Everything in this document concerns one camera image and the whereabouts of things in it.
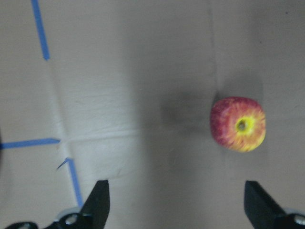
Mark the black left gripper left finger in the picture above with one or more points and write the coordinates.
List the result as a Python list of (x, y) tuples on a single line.
[(93, 214)]

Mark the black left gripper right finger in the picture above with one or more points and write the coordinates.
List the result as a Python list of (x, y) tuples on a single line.
[(264, 212)]

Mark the yellow-red apple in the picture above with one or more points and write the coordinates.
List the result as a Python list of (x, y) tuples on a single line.
[(238, 123)]

